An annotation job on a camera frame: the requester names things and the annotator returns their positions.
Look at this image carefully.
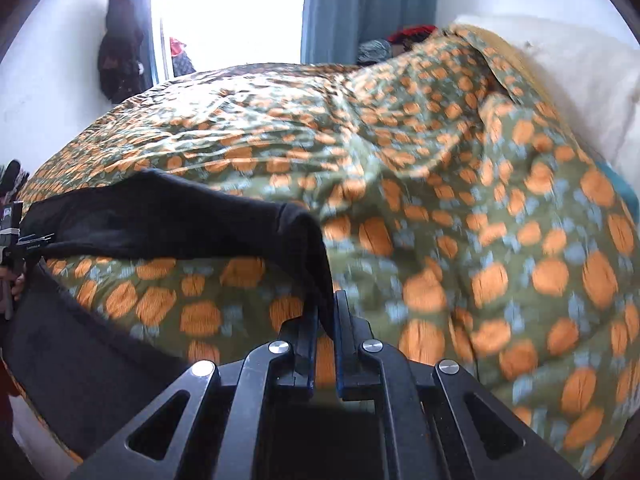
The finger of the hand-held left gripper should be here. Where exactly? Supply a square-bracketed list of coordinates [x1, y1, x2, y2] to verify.
[19, 232, 57, 253]

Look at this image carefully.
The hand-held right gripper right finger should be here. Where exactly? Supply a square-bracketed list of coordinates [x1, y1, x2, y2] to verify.
[333, 290, 582, 480]

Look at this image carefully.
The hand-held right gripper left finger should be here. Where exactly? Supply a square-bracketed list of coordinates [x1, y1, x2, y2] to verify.
[67, 305, 321, 480]

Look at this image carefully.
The black backpack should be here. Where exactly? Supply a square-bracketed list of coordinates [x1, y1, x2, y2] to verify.
[2, 167, 337, 463]

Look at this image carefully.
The person's left hand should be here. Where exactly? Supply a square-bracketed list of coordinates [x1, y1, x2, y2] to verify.
[0, 266, 27, 303]

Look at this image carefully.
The green blanket with orange print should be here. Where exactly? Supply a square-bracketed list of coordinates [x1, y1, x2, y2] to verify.
[10, 25, 640, 478]

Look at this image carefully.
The red and patterned clothes pile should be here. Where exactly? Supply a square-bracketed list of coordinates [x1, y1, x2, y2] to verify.
[169, 36, 197, 77]

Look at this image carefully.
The teal bed sheet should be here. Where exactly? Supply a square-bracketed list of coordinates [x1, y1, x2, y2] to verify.
[597, 159, 640, 223]

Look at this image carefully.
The white pillow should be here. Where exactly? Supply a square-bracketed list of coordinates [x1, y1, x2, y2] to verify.
[452, 14, 640, 192]

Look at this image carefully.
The black jacket hanging on wall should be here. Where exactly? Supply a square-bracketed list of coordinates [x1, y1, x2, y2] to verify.
[97, 0, 147, 106]

